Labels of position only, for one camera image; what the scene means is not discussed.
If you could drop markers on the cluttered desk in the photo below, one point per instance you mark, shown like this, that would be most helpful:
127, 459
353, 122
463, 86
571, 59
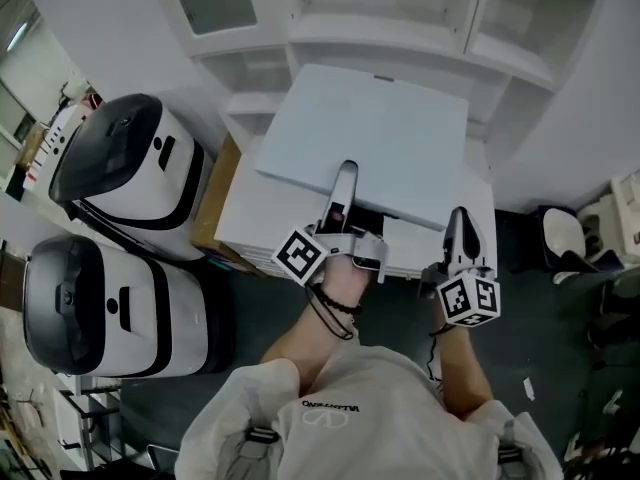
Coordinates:
45, 138

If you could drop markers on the metal rack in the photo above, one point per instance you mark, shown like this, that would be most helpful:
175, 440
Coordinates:
85, 418

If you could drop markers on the white chair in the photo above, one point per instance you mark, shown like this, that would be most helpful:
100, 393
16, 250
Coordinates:
565, 235

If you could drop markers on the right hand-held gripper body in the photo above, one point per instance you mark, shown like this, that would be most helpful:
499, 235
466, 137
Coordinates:
465, 298

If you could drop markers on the person's right forearm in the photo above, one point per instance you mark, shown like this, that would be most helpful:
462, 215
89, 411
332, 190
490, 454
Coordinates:
462, 373

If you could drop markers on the person's left hand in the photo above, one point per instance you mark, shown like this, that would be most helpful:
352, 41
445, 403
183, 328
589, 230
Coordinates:
345, 280

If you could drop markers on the white appliance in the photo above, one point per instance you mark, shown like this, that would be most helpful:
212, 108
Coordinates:
617, 208

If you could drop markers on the white object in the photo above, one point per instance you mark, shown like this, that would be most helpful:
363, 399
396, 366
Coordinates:
365, 133

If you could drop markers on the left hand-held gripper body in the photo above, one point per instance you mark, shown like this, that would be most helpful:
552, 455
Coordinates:
367, 250

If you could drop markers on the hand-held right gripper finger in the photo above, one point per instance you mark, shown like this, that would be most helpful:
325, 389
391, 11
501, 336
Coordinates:
474, 248
454, 238

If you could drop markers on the white paper scrap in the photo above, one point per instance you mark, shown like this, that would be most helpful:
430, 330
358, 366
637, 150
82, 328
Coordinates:
528, 389

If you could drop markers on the person's left forearm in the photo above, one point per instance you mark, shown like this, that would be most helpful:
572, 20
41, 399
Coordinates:
310, 343

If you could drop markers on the white and black robot case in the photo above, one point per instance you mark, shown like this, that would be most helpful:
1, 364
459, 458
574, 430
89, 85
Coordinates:
145, 178
125, 308

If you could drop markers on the white box stack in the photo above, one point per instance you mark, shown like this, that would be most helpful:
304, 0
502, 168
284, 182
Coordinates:
260, 218

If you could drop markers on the white shelf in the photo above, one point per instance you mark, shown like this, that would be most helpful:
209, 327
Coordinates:
380, 23

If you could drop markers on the brown cardboard box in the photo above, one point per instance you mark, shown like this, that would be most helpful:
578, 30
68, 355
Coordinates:
212, 203

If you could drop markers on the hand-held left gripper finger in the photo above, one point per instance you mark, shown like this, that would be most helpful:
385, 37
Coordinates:
345, 188

